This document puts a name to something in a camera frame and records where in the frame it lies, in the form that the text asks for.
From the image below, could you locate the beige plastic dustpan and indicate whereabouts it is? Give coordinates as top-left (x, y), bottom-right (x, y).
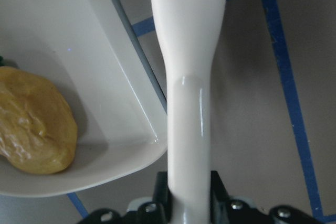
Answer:
top-left (1, 0), bottom-right (167, 197)

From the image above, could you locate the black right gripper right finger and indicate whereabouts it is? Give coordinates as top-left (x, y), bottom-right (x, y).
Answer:
top-left (210, 170), bottom-right (321, 224)

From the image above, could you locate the brown potato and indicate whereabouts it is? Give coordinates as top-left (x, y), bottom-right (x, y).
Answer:
top-left (1, 67), bottom-right (78, 174)

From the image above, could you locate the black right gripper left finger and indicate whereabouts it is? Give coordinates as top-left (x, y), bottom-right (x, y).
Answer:
top-left (79, 172), bottom-right (172, 224)

